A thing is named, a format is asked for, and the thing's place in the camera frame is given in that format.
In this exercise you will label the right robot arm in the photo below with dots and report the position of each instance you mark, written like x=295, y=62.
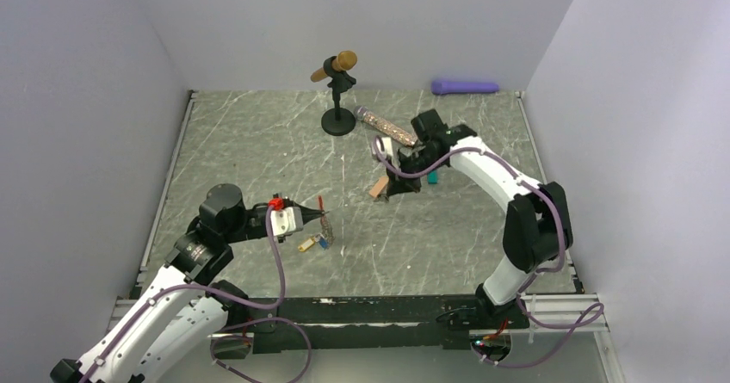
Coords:
x=537, y=228

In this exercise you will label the yellow key tag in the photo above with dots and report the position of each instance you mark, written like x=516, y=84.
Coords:
x=308, y=243

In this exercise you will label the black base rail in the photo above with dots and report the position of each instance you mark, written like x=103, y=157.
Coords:
x=448, y=321

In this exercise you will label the glitter silver microphone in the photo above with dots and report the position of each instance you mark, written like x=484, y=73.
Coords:
x=384, y=126

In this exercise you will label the red handled key holder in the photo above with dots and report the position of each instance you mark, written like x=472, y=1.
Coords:
x=326, y=227

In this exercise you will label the black microphone stand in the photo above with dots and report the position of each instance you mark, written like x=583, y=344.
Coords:
x=338, y=121

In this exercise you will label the small wooden block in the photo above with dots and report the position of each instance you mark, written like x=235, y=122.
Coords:
x=379, y=187

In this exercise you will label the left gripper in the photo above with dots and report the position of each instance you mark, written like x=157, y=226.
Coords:
x=310, y=213

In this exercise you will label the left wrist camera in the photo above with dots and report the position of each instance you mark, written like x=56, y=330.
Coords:
x=283, y=222

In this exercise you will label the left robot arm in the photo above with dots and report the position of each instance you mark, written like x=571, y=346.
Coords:
x=184, y=303

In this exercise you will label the gold microphone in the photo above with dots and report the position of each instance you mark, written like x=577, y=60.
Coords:
x=342, y=62

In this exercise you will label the teal block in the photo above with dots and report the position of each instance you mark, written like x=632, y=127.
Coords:
x=432, y=178

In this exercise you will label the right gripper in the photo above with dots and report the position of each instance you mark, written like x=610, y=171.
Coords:
x=399, y=184

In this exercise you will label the purple microphone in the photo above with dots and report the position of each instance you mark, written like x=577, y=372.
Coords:
x=442, y=87

